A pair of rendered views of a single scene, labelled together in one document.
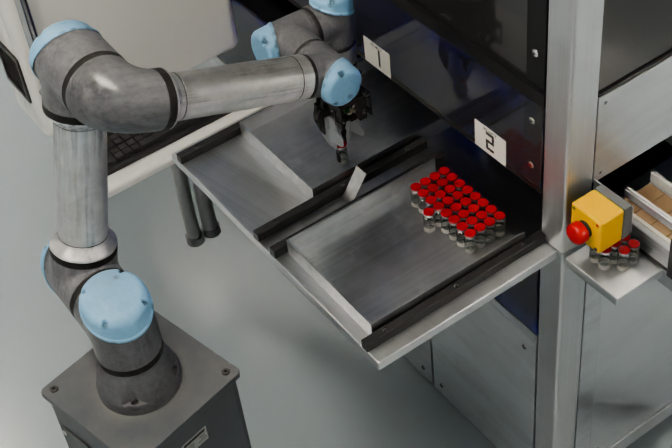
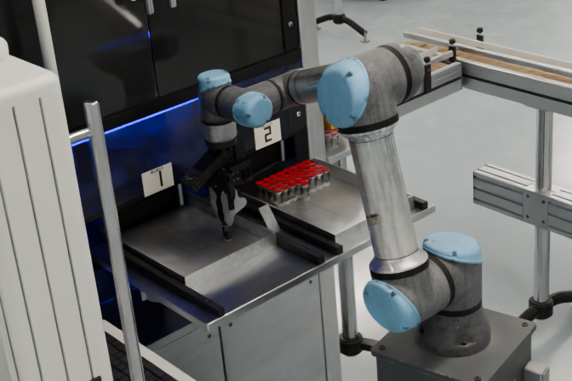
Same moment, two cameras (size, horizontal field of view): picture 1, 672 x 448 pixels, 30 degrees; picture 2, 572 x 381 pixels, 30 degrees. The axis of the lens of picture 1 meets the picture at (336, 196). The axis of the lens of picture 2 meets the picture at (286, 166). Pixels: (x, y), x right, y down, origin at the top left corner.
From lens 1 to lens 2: 3.01 m
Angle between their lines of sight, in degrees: 79
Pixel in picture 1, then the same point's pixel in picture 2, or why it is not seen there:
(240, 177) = (244, 282)
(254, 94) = not seen: hidden behind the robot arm
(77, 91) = (414, 58)
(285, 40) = (262, 91)
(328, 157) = (222, 246)
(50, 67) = (385, 72)
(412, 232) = (309, 205)
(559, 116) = (312, 52)
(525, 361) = (311, 295)
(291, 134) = (190, 266)
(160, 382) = not seen: hidden behind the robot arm
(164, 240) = not seen: outside the picture
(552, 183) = (313, 110)
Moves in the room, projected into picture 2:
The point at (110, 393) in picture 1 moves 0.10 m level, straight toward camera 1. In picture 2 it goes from (485, 325) to (524, 309)
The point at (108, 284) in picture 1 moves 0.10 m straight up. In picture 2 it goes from (442, 242) to (441, 197)
